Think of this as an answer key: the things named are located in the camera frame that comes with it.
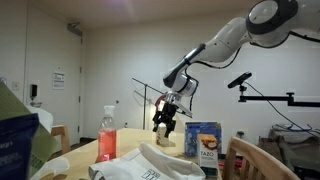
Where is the green bag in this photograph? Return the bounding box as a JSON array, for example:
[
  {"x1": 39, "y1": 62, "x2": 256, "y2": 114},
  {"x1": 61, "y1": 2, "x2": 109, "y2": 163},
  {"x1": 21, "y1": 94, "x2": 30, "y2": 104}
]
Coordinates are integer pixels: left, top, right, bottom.
[{"x1": 0, "y1": 83, "x2": 57, "y2": 180}]

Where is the blue snack box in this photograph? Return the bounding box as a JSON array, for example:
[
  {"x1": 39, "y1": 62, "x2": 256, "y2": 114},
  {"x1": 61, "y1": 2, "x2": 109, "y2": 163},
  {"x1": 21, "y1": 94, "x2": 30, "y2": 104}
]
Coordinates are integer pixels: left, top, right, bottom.
[{"x1": 184, "y1": 122, "x2": 222, "y2": 157}]

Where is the white paper bag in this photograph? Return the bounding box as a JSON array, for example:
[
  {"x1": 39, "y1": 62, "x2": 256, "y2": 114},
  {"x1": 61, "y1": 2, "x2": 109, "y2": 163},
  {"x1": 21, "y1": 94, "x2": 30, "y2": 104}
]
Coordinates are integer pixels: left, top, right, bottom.
[{"x1": 88, "y1": 143, "x2": 206, "y2": 180}]

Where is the white door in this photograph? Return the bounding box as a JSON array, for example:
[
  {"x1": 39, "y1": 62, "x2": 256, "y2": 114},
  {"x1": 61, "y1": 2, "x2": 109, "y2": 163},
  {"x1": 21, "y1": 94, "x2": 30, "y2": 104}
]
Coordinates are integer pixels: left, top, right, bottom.
[{"x1": 27, "y1": 7, "x2": 82, "y2": 145}]

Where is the wooden chair far left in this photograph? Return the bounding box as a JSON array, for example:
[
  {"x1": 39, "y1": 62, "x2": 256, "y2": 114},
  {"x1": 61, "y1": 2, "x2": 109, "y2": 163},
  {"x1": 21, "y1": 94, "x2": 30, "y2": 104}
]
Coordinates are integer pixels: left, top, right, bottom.
[{"x1": 51, "y1": 125, "x2": 71, "y2": 154}]

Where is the wooden chair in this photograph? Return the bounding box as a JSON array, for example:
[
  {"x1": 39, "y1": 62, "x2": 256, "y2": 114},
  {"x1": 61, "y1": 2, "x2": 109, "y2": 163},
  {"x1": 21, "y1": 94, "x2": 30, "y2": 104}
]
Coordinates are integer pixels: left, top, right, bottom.
[
  {"x1": 51, "y1": 125, "x2": 71, "y2": 154},
  {"x1": 222, "y1": 137, "x2": 300, "y2": 180}
]

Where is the desk lamp with red shade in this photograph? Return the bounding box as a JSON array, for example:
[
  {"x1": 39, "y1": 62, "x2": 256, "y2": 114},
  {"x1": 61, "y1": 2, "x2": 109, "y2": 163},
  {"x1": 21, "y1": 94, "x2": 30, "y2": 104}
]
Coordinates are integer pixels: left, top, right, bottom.
[{"x1": 131, "y1": 77, "x2": 166, "y2": 130}]

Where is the white orange Tazo tea box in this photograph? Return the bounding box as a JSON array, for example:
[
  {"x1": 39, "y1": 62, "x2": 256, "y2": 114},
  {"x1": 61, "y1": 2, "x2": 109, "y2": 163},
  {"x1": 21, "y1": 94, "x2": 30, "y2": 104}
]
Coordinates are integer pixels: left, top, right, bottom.
[{"x1": 197, "y1": 134, "x2": 218, "y2": 177}]

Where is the beige cardboard box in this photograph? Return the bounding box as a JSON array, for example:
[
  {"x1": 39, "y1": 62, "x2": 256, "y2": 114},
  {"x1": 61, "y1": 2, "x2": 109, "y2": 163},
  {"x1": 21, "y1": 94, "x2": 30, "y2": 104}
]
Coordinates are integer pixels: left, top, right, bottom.
[{"x1": 156, "y1": 124, "x2": 169, "y2": 146}]

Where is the pink liquid spray bottle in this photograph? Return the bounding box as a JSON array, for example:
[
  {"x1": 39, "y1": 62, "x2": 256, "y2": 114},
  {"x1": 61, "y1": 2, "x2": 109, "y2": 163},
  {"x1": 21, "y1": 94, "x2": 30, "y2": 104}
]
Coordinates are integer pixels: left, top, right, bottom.
[{"x1": 98, "y1": 105, "x2": 117, "y2": 162}]

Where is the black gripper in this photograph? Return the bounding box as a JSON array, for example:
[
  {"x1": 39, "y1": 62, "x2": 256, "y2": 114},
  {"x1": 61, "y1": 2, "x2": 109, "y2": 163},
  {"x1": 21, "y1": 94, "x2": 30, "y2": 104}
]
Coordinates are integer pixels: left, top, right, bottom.
[{"x1": 152, "y1": 94, "x2": 178, "y2": 138}]

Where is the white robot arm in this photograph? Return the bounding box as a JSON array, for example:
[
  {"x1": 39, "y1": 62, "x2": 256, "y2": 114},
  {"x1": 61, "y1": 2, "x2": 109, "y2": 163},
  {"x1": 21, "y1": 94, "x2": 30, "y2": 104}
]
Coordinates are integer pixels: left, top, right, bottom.
[{"x1": 153, "y1": 0, "x2": 320, "y2": 133}]

